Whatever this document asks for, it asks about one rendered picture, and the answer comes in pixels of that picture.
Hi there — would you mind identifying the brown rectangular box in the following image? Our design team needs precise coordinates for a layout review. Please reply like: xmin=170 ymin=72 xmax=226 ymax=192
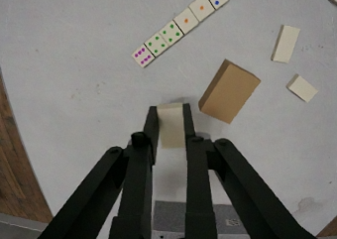
xmin=198 ymin=59 xmax=261 ymax=124

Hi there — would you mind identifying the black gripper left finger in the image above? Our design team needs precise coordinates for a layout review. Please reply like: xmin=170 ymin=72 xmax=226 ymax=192
xmin=37 ymin=106 xmax=160 ymax=239

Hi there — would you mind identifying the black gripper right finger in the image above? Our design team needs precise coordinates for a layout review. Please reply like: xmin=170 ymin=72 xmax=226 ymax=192
xmin=182 ymin=103 xmax=318 ymax=239

